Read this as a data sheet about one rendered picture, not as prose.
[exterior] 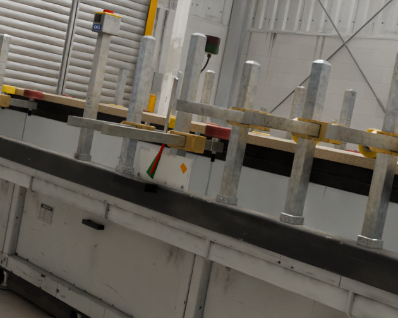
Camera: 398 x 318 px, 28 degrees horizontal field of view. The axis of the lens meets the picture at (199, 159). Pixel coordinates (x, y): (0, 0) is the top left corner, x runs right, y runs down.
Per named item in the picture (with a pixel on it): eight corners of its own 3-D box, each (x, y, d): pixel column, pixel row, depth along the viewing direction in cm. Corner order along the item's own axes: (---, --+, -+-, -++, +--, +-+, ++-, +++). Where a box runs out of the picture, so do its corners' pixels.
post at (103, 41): (79, 160, 276) (102, 32, 274) (72, 158, 280) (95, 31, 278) (90, 161, 279) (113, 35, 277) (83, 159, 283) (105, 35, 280)
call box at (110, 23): (101, 34, 272) (105, 11, 272) (90, 33, 277) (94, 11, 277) (118, 38, 277) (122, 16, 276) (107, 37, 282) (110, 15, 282)
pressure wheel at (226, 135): (211, 162, 239) (218, 125, 239) (194, 158, 245) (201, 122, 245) (230, 164, 245) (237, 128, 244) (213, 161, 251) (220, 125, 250)
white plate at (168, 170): (185, 192, 232) (191, 158, 231) (133, 176, 251) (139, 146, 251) (186, 192, 232) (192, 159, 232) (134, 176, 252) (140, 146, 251)
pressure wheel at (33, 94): (23, 114, 346) (28, 88, 345) (41, 117, 345) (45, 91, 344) (17, 113, 338) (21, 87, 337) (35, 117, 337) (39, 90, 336)
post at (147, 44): (121, 180, 258) (148, 35, 255) (115, 178, 260) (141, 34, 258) (130, 182, 260) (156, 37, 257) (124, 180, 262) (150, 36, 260)
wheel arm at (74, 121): (71, 129, 238) (74, 115, 237) (66, 127, 240) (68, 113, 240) (181, 145, 266) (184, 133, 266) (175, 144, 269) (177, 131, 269)
